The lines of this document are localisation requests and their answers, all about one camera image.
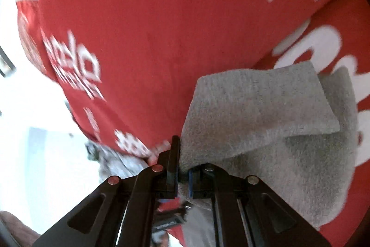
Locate grey knit sweater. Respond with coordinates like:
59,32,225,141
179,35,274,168
179,61,358,246

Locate red back cushion white print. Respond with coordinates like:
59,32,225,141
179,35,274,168
17,0,330,159

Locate red seat cushion white print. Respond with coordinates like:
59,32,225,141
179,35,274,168
139,0,369,228

